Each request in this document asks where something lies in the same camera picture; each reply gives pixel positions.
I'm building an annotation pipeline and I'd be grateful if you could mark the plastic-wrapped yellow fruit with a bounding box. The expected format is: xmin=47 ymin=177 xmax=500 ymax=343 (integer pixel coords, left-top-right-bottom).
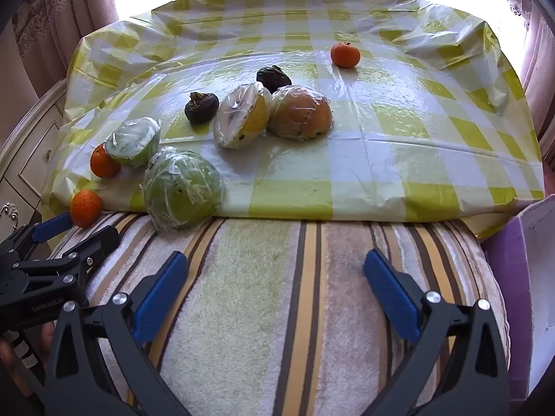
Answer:
xmin=211 ymin=83 xmax=274 ymax=150

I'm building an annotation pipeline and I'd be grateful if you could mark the orange tangerine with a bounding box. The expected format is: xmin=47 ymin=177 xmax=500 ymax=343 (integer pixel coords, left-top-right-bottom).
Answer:
xmin=70 ymin=190 xmax=103 ymax=229
xmin=89 ymin=143 xmax=122 ymax=179
xmin=330 ymin=42 xmax=361 ymax=69

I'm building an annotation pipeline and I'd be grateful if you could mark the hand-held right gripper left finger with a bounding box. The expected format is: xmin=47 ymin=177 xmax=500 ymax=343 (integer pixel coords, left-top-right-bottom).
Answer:
xmin=43 ymin=250 xmax=191 ymax=416

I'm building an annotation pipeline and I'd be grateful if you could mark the plastic-wrapped green fruit half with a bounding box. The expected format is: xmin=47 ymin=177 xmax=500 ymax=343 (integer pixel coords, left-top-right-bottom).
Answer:
xmin=103 ymin=116 xmax=162 ymax=169

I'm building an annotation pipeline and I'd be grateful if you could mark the dark water chestnut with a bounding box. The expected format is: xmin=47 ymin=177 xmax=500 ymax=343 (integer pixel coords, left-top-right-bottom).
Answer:
xmin=184 ymin=91 xmax=220 ymax=125
xmin=256 ymin=65 xmax=292 ymax=95

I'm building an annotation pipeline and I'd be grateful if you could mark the yellow checkered plastic tablecloth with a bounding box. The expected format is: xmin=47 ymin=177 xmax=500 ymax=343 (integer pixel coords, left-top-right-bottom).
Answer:
xmin=41 ymin=0 xmax=546 ymax=240

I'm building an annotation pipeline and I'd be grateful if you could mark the pink patterned curtain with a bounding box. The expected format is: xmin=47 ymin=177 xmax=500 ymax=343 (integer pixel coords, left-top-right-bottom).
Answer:
xmin=11 ymin=0 xmax=120 ymax=96
xmin=516 ymin=0 xmax=555 ymax=157

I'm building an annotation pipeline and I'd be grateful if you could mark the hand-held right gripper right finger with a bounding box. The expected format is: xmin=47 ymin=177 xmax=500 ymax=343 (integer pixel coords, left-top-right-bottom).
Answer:
xmin=363 ymin=249 xmax=510 ymax=416

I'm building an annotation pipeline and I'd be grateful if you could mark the plastic-wrapped brown fruit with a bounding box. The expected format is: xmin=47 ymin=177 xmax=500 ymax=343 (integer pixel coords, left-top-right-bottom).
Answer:
xmin=266 ymin=85 xmax=334 ymax=140

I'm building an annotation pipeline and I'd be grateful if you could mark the person's left hand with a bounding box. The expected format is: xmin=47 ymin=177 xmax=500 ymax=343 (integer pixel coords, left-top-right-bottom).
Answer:
xmin=0 ymin=321 xmax=57 ymax=399

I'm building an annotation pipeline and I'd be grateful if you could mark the white carved cabinet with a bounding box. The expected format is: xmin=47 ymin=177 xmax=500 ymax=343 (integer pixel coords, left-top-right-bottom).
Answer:
xmin=0 ymin=80 xmax=70 ymax=243

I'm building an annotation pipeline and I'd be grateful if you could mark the striped towel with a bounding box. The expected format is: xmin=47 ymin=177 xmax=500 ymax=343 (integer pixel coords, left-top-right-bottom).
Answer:
xmin=43 ymin=210 xmax=508 ymax=416

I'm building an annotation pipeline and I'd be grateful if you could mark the purple box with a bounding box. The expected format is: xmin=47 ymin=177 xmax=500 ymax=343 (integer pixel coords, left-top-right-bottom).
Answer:
xmin=479 ymin=195 xmax=555 ymax=404

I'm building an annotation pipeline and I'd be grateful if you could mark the plastic-wrapped green round fruit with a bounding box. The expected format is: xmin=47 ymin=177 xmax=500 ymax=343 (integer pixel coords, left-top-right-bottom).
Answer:
xmin=143 ymin=146 xmax=225 ymax=232

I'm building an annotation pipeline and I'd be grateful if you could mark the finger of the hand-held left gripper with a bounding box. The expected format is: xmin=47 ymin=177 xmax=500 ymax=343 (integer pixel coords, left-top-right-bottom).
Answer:
xmin=0 ymin=213 xmax=74 ymax=265
xmin=39 ymin=224 xmax=121 ymax=279

